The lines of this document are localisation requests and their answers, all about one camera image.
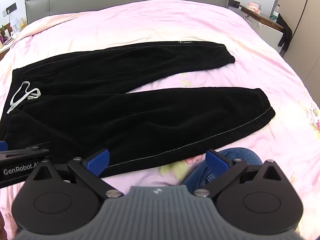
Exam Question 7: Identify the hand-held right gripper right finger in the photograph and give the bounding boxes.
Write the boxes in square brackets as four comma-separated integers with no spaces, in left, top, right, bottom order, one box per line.
[194,149,290,200]

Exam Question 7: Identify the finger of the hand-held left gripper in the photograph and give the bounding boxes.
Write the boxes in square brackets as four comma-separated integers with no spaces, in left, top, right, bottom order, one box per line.
[0,141,52,159]

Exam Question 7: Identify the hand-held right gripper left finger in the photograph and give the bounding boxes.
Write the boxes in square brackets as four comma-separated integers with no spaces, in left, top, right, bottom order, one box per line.
[26,149,124,200]

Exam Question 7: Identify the black pants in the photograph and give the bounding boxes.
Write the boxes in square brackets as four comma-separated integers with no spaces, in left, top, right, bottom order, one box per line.
[0,41,276,178]

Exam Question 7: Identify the person's blue jeans leg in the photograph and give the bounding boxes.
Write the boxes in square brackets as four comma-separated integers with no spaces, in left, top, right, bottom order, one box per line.
[181,147,263,194]

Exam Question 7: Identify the group of cosmetic bottles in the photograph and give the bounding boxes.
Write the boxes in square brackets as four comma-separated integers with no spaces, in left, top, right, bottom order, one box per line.
[0,17,27,46]

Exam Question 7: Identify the pink floral bedsheet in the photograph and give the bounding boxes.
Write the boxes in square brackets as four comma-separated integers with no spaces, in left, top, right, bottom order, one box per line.
[0,0,320,240]

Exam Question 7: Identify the black hanging garment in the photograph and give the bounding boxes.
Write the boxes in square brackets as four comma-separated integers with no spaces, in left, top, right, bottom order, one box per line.
[277,12,293,55]

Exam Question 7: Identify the dark wooden bedside shelf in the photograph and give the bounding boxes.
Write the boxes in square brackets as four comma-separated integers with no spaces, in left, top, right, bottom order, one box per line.
[229,0,285,48]

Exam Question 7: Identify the pink tissue pack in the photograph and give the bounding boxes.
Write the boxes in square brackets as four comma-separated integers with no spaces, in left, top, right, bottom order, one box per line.
[246,2,262,14]

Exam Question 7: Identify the clear plastic bottle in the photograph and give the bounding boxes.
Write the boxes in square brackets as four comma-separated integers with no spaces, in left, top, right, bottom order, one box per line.
[271,4,281,23]

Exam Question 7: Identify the beige wardrobe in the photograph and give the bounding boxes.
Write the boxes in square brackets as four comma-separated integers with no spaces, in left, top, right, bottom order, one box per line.
[277,0,320,64]

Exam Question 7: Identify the black wall socket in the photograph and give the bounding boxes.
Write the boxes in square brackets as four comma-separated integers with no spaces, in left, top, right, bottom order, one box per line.
[1,3,17,17]

